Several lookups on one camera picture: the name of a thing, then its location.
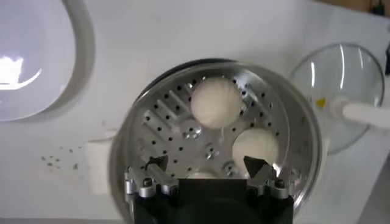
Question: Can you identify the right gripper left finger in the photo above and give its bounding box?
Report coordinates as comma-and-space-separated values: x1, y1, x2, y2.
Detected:
124, 155, 180, 198

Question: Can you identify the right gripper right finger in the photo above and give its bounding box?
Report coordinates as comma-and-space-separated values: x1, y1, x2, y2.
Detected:
243, 155, 290, 200

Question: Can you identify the stainless steel steamer basket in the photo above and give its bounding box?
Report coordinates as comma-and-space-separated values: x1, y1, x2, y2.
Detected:
87, 59, 324, 224

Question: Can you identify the white round plate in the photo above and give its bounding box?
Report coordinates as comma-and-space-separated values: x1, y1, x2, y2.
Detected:
0, 0, 96, 123

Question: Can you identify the glass lid with white handle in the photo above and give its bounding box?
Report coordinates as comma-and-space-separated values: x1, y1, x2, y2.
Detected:
288, 42, 390, 156

